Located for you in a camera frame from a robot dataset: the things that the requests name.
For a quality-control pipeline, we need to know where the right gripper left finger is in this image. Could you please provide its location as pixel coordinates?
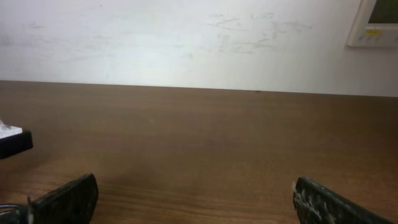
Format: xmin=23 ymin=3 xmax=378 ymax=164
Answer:
xmin=0 ymin=173 xmax=100 ymax=224

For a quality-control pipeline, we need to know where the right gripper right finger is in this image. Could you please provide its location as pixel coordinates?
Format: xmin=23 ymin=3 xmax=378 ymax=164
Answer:
xmin=293 ymin=177 xmax=393 ymax=224

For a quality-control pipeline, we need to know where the white wall control panel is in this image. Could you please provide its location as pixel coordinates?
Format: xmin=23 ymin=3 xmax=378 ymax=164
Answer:
xmin=347 ymin=0 xmax=397 ymax=48

